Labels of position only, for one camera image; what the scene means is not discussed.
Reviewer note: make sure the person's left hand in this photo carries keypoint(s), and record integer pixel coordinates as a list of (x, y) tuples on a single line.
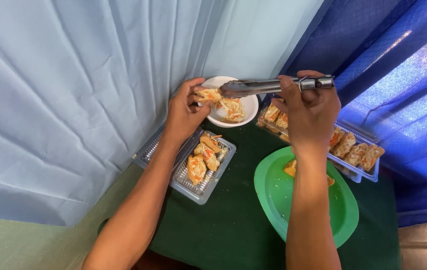
[(183, 116)]

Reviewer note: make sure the person's right hand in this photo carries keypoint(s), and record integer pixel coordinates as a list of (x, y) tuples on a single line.
[(313, 112)]

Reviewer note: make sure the half-filled tofu piece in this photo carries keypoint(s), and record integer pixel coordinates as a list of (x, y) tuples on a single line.
[(209, 94)]

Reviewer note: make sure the metal tongs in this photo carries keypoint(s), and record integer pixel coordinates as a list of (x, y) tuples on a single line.
[(258, 87)]

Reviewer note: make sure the stuffed fried tofu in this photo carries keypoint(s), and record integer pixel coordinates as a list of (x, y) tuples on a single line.
[(210, 142), (208, 155), (196, 169)]

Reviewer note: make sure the shredded vegetable filling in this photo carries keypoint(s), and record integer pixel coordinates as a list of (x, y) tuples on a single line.
[(231, 110)]

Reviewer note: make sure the row of stuffed tofus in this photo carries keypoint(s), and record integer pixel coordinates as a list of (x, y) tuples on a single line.
[(352, 152)]

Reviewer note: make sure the plain fried tofu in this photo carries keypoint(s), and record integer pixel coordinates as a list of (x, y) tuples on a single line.
[(290, 168)]

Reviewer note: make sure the white bowl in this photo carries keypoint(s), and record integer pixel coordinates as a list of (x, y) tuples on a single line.
[(249, 107)]

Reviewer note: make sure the long clear plastic container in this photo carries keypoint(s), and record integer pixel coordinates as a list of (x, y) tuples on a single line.
[(352, 170)]

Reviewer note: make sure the small clear plastic container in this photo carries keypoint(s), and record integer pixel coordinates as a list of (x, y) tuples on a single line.
[(198, 187)]

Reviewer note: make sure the green plastic plate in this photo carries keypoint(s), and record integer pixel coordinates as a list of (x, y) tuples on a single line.
[(273, 195)]

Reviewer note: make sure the dark blue curtain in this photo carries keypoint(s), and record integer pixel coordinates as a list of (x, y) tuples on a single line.
[(404, 112)]

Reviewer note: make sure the dark green table cloth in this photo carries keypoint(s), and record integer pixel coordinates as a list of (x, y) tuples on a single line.
[(228, 225)]

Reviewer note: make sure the light blue curtain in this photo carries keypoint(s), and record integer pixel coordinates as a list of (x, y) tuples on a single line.
[(67, 93)]

